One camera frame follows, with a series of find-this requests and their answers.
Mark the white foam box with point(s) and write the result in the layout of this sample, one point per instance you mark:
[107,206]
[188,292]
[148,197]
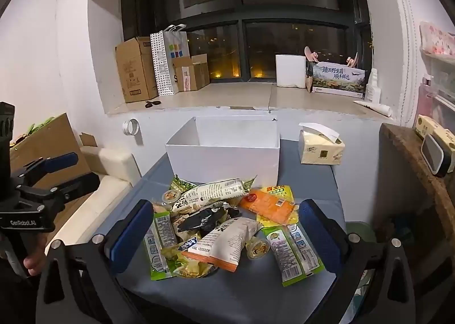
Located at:
[290,71]

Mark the dark framed window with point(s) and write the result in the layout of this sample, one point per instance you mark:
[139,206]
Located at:
[248,7]

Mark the white plastic bottle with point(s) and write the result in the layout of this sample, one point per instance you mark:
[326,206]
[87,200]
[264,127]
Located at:
[373,87]

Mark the white long snack packet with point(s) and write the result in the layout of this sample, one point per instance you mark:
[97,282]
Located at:
[209,194]

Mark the small brown cardboard box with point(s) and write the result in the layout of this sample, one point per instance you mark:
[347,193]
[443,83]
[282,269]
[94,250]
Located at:
[193,75]

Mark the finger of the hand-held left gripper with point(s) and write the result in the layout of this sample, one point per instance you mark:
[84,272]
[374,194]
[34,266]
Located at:
[80,185]
[62,162]

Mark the large brown cardboard box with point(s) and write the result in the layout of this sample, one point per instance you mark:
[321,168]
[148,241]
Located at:
[135,69]

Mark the pink bottle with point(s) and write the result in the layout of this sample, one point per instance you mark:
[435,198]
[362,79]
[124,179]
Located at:
[426,100]

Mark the large yellow-lid jelly cup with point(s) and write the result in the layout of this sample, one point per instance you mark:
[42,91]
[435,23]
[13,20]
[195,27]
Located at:
[257,248]

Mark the cream cushion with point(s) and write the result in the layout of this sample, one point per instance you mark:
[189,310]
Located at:
[106,181]

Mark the small yellow box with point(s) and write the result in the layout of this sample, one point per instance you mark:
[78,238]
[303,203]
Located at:
[430,128]

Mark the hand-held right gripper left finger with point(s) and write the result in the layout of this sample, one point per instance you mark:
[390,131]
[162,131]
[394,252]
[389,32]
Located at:
[130,238]

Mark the pink plastic object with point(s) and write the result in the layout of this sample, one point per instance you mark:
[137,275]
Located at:
[352,61]
[311,54]

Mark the black snack packet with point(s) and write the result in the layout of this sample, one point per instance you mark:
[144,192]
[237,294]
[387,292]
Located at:
[201,221]

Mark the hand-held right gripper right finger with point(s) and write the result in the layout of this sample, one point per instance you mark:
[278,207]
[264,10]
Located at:
[320,238]

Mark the long printed landscape carton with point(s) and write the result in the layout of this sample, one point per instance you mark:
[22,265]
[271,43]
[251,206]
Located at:
[337,80]

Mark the person's left hand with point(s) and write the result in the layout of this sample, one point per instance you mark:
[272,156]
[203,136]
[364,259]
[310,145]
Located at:
[35,261]

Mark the black scissors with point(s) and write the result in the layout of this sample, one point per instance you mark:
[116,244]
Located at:
[153,103]

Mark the pink floral cloth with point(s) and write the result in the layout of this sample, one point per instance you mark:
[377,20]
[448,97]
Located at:
[439,37]

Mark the white bag with coloured squares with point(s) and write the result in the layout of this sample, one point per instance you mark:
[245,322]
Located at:
[177,50]

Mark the white orange snack packet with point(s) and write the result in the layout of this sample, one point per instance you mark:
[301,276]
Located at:
[224,238]

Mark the green white snack packet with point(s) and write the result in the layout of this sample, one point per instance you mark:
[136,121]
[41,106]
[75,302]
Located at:
[160,242]
[291,256]

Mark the rolled white paper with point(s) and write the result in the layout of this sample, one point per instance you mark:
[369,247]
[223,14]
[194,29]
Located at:
[376,107]

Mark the cream tissue pack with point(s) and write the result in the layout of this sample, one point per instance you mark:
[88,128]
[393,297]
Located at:
[320,151]

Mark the yellow snack packet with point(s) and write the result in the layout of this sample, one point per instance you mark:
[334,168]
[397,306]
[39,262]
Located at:
[280,190]

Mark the green pea packet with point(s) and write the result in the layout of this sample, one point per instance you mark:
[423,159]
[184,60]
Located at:
[183,183]

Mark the pale green stool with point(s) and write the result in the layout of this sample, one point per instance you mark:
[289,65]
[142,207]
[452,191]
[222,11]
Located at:
[362,232]

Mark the small jelly cup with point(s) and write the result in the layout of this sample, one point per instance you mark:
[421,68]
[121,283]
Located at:
[170,196]

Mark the wooden shelf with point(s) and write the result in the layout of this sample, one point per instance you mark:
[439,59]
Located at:
[416,157]

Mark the white black speaker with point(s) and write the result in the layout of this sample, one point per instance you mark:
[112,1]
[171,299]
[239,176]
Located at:
[435,155]

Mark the white dotted paper bag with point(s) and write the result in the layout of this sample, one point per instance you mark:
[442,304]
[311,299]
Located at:
[161,64]

